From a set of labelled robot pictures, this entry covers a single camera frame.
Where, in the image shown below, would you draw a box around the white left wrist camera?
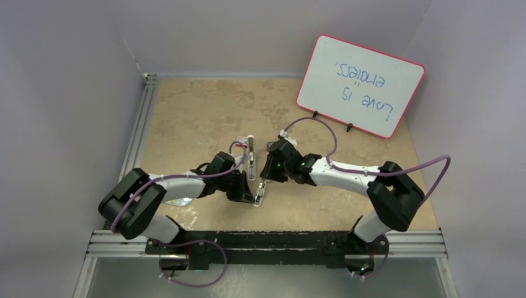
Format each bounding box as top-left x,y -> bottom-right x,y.
230,147 -> 249,165

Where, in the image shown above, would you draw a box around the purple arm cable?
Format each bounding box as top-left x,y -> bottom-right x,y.
279,117 -> 452,281
110,140 -> 228,288

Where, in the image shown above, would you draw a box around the aluminium frame rails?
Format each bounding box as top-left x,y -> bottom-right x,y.
73,73 -> 459,298

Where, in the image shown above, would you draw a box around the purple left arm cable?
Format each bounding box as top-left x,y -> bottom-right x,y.
110,140 -> 228,288

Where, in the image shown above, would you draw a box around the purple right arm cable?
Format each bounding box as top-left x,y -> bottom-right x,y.
279,117 -> 452,281

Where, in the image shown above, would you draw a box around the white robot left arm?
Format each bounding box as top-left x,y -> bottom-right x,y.
98,151 -> 255,254

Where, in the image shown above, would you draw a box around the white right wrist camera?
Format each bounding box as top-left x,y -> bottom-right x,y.
279,130 -> 298,148

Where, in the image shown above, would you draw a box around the pink framed whiteboard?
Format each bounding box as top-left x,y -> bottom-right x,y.
296,35 -> 426,138

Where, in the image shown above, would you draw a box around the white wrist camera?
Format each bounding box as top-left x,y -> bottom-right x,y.
279,130 -> 298,148
230,147 -> 249,165

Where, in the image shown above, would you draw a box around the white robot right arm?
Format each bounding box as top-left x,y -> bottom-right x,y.
260,138 -> 424,253

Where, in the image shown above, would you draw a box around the red white staple box sleeve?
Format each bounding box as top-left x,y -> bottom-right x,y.
235,136 -> 248,148

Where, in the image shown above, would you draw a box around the long white stapler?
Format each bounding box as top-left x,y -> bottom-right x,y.
247,135 -> 256,181

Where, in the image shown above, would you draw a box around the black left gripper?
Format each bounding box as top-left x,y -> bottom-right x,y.
217,170 -> 254,204

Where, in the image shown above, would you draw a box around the blue hair clip package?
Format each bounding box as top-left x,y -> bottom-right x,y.
165,197 -> 193,207

